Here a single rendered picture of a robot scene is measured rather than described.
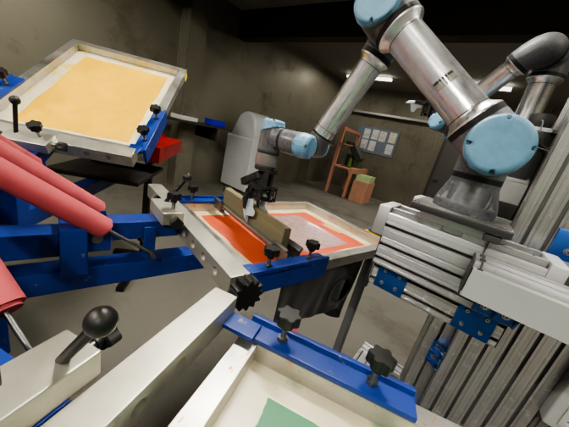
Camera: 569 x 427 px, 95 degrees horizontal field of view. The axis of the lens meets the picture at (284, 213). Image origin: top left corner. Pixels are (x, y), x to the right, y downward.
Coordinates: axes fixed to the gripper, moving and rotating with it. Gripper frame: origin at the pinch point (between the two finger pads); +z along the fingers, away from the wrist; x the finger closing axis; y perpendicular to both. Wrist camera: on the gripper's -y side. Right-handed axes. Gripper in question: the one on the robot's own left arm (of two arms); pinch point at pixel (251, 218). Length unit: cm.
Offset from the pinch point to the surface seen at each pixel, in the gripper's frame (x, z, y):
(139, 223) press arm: -37.8, -1.1, 2.9
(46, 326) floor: -61, 102, -91
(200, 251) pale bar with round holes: -27.0, 0.6, 18.4
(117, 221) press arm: -42.7, -1.5, 2.1
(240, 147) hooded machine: 215, 15, -372
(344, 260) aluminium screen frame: 22.2, 5.4, 29.1
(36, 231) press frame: -58, 1, 1
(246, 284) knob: -25.3, -1.7, 37.6
